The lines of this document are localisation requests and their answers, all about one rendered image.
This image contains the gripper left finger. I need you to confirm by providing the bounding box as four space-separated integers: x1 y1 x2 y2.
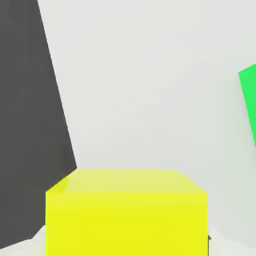
0 224 47 256

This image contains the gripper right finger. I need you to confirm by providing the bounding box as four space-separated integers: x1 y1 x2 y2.
207 227 256 256

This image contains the small yellow cube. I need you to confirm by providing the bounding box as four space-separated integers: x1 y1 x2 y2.
45 168 209 256

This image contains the small green cube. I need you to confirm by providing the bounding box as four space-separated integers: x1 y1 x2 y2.
237 63 256 150

